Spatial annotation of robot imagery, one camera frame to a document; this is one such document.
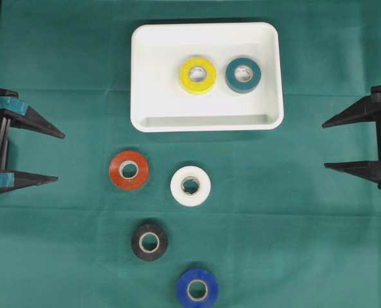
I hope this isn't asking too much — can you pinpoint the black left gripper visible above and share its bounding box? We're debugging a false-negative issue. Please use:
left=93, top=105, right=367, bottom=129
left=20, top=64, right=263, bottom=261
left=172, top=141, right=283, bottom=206
left=0, top=89, right=65, bottom=194

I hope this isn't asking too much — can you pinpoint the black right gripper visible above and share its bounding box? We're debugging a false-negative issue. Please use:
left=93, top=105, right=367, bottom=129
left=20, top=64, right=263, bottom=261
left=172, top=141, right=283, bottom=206
left=322, top=85, right=381, bottom=190

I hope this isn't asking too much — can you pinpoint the green tape roll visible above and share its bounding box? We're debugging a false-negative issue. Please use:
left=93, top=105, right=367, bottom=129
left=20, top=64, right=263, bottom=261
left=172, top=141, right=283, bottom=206
left=225, top=57, right=261, bottom=94

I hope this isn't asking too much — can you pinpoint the yellow tape roll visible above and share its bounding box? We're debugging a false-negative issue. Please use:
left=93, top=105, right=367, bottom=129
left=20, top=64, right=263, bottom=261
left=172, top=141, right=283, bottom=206
left=180, top=57, right=217, bottom=95

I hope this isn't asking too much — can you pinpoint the red tape roll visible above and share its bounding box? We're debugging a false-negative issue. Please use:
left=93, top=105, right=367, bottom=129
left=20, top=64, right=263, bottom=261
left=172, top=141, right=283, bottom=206
left=108, top=151, right=149, bottom=191

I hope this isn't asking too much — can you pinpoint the black tape roll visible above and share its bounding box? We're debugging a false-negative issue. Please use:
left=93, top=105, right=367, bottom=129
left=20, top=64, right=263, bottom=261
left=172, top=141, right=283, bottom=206
left=131, top=223, right=168, bottom=261

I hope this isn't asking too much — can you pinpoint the white tape roll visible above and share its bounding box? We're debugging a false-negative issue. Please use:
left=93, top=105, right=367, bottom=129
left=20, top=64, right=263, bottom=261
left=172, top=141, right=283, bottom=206
left=170, top=166, right=211, bottom=207

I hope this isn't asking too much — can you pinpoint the white plastic tray case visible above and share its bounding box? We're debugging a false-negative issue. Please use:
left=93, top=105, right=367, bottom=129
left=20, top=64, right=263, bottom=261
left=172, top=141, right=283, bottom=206
left=130, top=22, right=284, bottom=132

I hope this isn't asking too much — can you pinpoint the blue tape roll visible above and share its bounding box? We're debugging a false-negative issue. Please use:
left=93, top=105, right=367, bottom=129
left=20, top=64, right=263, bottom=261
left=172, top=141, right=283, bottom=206
left=176, top=268, right=219, bottom=307

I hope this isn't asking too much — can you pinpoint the green table cloth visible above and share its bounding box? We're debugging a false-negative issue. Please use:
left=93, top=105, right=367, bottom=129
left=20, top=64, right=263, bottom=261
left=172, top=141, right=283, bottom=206
left=0, top=1, right=381, bottom=307

